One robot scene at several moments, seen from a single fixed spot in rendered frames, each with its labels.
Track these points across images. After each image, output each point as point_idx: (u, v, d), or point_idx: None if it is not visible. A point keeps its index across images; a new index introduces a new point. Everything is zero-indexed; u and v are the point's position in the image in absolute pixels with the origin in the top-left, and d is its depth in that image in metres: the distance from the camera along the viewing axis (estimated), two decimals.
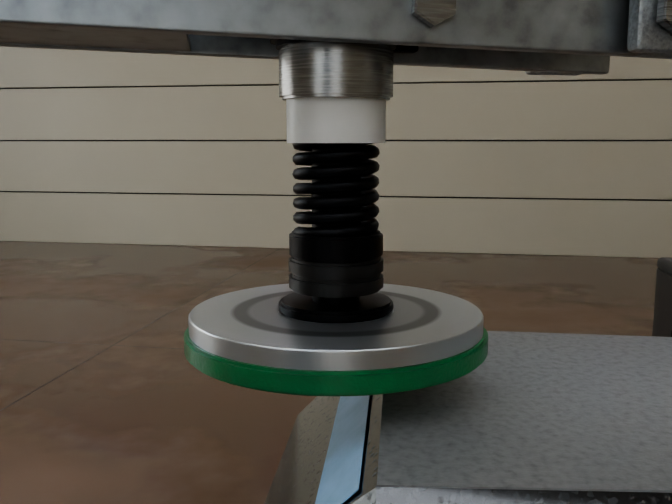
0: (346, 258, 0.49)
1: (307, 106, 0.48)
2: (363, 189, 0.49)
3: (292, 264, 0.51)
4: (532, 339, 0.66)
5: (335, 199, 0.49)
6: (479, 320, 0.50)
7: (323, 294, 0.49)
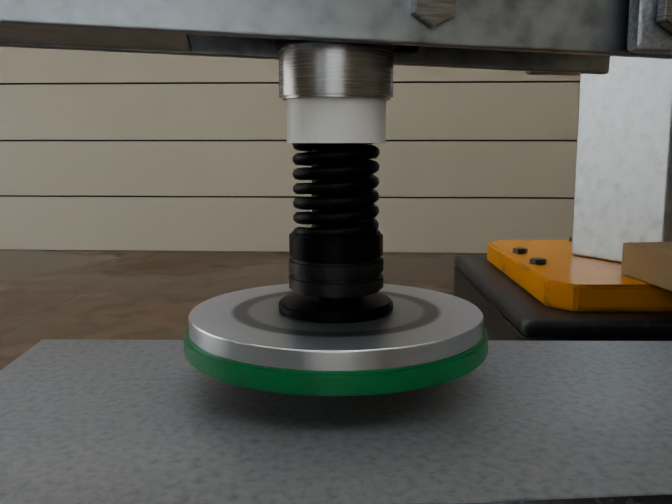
0: (346, 258, 0.49)
1: (307, 106, 0.48)
2: (363, 189, 0.49)
3: (292, 264, 0.51)
4: (181, 348, 0.63)
5: (335, 199, 0.49)
6: (209, 299, 0.56)
7: (323, 294, 0.49)
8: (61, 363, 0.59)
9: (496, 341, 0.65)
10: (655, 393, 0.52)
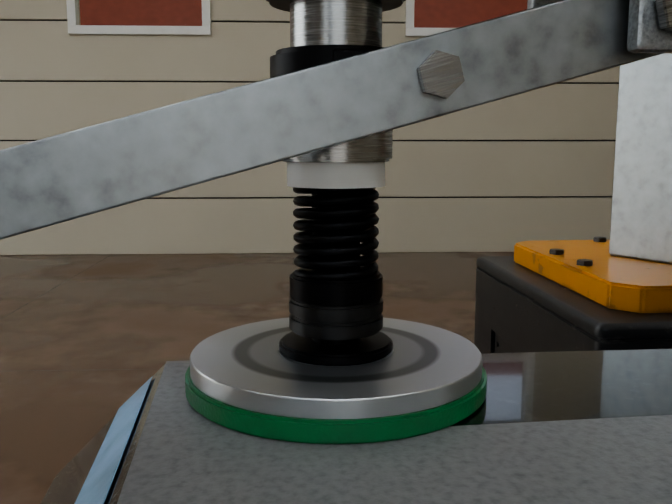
0: (346, 301, 0.49)
1: None
2: (363, 233, 0.50)
3: (292, 306, 0.51)
4: None
5: (335, 243, 0.49)
6: (280, 395, 0.44)
7: (323, 337, 0.50)
8: None
9: (651, 350, 0.62)
10: None
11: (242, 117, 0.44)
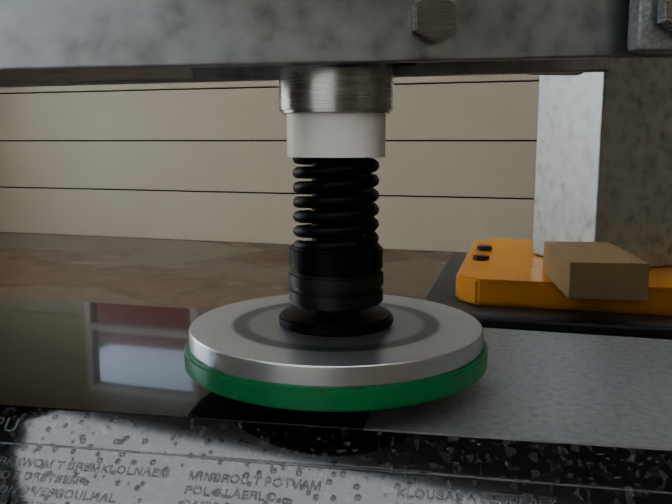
0: (346, 272, 0.49)
1: (307, 121, 0.48)
2: (363, 203, 0.49)
3: (292, 277, 0.51)
4: (16, 303, 0.81)
5: (335, 213, 0.49)
6: (336, 365, 0.43)
7: (323, 308, 0.49)
8: None
9: None
10: None
11: (227, 10, 0.43)
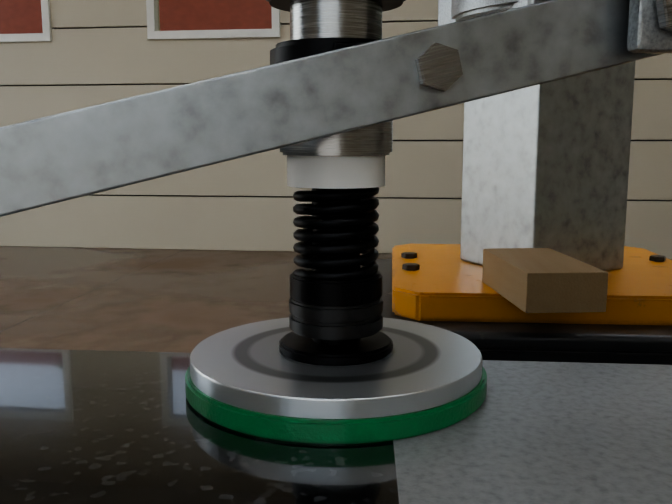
0: (346, 301, 0.49)
1: None
2: (363, 233, 0.50)
3: (292, 306, 0.51)
4: None
5: (335, 243, 0.49)
6: (195, 365, 0.49)
7: (323, 337, 0.50)
8: None
9: None
10: None
11: (239, 103, 0.44)
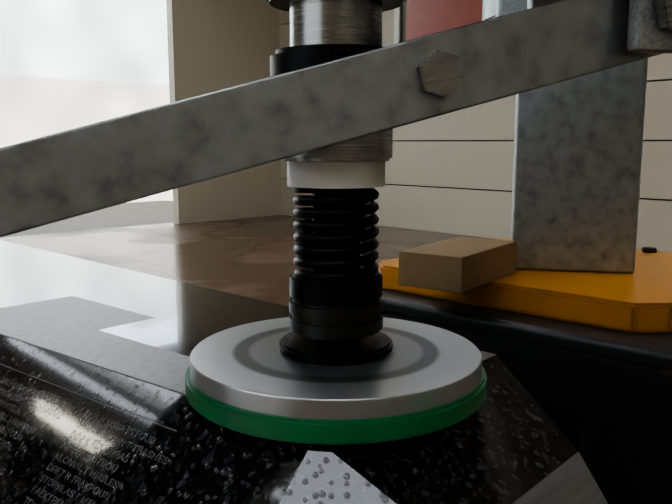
0: (346, 301, 0.49)
1: None
2: (363, 233, 0.50)
3: (292, 306, 0.51)
4: (10, 247, 1.23)
5: (335, 243, 0.49)
6: (359, 398, 0.43)
7: (323, 337, 0.50)
8: None
9: (105, 265, 1.06)
10: (40, 286, 0.90)
11: (242, 115, 0.44)
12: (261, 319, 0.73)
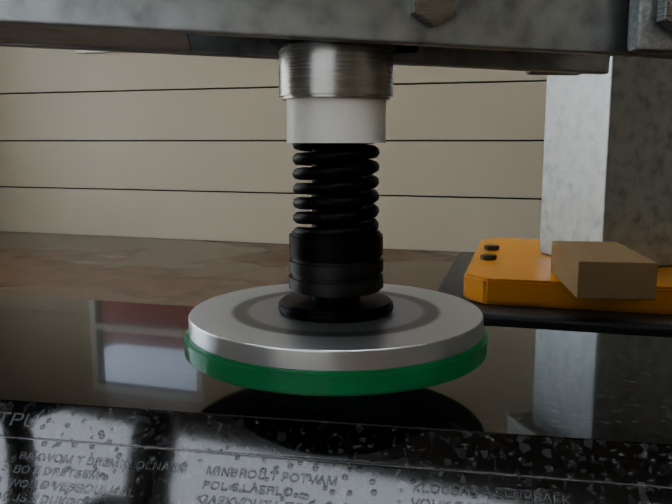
0: (346, 258, 0.49)
1: (307, 106, 0.48)
2: (363, 189, 0.49)
3: (292, 264, 0.51)
4: (30, 301, 0.81)
5: (335, 199, 0.49)
6: (472, 327, 0.48)
7: (323, 294, 0.49)
8: None
9: None
10: None
11: None
12: None
